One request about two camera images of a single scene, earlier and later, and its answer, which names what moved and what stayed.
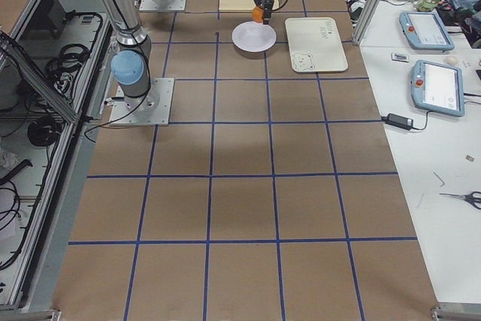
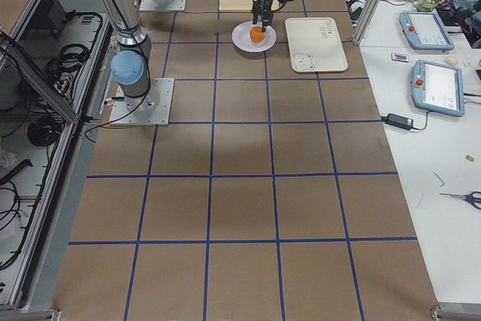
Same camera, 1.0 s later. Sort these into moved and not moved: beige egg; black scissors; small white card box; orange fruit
Moved: orange fruit
Not moved: small white card box; beige egg; black scissors
